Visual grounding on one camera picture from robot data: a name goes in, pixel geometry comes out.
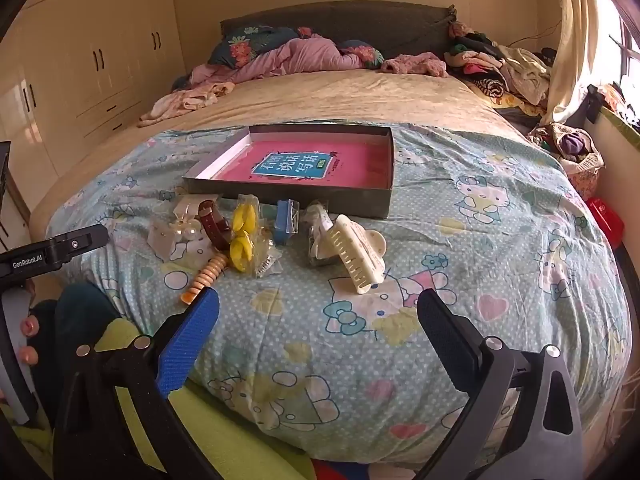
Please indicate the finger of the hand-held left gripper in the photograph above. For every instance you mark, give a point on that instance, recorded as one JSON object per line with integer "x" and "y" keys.
{"x": 80, "y": 244}

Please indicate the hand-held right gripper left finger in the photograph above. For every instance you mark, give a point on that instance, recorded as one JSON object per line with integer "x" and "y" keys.
{"x": 185, "y": 345}

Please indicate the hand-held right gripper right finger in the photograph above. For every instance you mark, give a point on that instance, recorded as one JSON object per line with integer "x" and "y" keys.
{"x": 445, "y": 330}

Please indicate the orange beaded hair clip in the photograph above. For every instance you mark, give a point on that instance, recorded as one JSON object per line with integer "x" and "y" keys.
{"x": 207, "y": 275}

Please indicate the cream hair claw clip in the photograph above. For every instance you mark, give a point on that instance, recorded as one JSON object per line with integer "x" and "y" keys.
{"x": 357, "y": 255}

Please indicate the yellow bangles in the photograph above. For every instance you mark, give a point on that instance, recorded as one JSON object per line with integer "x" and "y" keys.
{"x": 242, "y": 240}

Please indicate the clear bag of small jewelry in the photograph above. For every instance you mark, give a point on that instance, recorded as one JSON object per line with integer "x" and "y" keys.
{"x": 317, "y": 235}

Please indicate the shallow grey cardboard box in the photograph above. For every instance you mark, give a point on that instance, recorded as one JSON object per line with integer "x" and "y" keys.
{"x": 285, "y": 200}

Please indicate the person's left hand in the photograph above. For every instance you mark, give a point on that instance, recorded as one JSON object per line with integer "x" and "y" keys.
{"x": 30, "y": 327}

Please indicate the person's green clothing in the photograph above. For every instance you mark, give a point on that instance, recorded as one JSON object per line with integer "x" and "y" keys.
{"x": 215, "y": 425}

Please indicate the clear bag of pearl pieces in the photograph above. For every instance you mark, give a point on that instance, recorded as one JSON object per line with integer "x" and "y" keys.
{"x": 172, "y": 232}

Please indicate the blue item in clear bag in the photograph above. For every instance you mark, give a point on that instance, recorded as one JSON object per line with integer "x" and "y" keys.
{"x": 285, "y": 220}

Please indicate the cream and pink clothes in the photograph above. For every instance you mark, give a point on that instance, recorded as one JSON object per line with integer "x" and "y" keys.
{"x": 185, "y": 100}

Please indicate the cream wardrobe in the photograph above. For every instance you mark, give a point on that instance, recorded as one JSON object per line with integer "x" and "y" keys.
{"x": 90, "y": 60}

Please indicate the red box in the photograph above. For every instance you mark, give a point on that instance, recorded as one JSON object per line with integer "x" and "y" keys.
{"x": 607, "y": 220}

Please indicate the bag of clothes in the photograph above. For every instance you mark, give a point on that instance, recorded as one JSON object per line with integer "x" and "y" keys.
{"x": 570, "y": 147}

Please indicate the dark floral pillow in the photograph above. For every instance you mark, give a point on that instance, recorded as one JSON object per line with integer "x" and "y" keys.
{"x": 245, "y": 45}
{"x": 367, "y": 52}

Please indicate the beige bed sheet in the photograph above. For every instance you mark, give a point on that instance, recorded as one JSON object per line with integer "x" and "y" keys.
{"x": 325, "y": 95}

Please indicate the pile of mixed clothes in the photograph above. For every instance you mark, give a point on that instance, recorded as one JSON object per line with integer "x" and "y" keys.
{"x": 500, "y": 70}

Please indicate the pink fuzzy garment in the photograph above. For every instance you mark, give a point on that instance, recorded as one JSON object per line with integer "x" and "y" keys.
{"x": 415, "y": 65}

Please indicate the pink quilt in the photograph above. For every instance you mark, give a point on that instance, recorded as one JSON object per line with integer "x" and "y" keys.
{"x": 295, "y": 57}

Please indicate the cream curtain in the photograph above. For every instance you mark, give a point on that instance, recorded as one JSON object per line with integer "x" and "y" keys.
{"x": 570, "y": 35}

